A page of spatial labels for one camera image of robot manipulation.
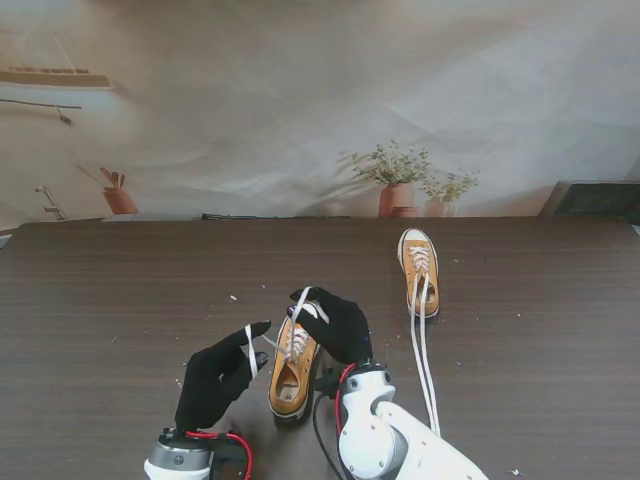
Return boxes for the white shoelace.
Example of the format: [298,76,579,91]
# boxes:
[243,286,331,380]
[403,244,442,437]

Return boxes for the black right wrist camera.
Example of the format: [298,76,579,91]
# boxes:
[313,372,342,395]

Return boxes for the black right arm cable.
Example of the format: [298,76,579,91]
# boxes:
[312,389,347,480]

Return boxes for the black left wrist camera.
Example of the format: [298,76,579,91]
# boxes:
[209,433,247,474]

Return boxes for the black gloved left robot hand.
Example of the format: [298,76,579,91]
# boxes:
[174,320,273,431]

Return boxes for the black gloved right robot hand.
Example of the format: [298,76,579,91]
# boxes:
[285,287,374,366]

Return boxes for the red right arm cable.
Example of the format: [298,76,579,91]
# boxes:
[333,364,357,437]

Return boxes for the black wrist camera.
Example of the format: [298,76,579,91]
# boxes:
[209,433,247,474]
[313,372,342,395]

